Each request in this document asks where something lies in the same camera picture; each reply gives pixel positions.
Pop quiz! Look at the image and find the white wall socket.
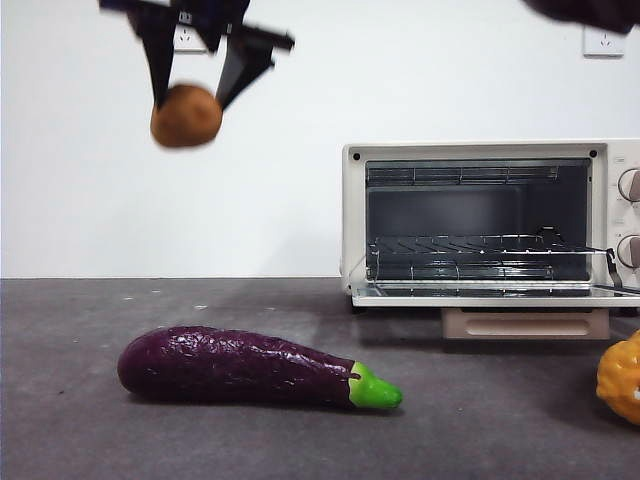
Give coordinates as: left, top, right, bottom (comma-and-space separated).
172, 23, 211, 54
582, 23, 626, 58

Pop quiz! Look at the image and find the cream oven knob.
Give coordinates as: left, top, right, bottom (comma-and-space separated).
617, 234, 640, 271
618, 168, 640, 205

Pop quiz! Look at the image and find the purple eggplant with green stem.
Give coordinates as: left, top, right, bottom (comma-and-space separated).
116, 325, 404, 414

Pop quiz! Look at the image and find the yellow bumpy vegetable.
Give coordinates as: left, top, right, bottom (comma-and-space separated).
596, 329, 640, 426

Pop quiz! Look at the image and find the brown round potato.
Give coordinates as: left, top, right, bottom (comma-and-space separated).
150, 83, 224, 149

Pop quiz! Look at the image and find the metal wire oven rack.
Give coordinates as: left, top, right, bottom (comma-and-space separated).
367, 227, 617, 264

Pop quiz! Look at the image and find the cream toaster oven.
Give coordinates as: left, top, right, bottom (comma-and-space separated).
341, 141, 640, 316

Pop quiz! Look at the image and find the oven door with beige handle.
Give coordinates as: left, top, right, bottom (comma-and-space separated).
351, 281, 640, 342

